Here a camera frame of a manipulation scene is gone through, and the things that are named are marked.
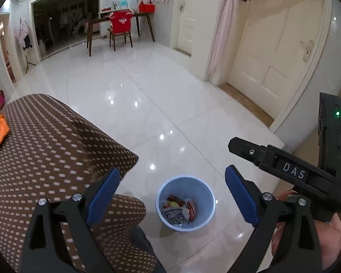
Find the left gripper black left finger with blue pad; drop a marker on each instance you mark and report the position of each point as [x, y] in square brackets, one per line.
[45, 247]

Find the blue trash bin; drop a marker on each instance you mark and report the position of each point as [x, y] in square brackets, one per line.
[185, 203]

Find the person's right hand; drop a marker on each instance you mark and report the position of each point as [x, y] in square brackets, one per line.
[329, 235]

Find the brown polka dot tablecloth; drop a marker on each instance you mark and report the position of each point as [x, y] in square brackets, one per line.
[53, 152]

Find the cream panel door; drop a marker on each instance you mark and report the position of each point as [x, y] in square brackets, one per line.
[273, 52]

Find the pink lace curtain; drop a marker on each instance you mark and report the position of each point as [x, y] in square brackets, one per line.
[226, 29]

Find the coat rack with clothes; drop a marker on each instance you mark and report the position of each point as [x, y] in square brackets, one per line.
[23, 38]

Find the dark wooden dining table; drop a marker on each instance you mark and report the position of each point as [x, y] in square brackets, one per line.
[137, 15]

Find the white door with red sign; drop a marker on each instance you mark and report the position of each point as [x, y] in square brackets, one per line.
[186, 25]

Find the chair with red cover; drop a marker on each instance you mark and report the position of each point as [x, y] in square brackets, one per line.
[120, 25]

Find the red basket on table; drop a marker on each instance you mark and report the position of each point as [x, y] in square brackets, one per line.
[146, 6]

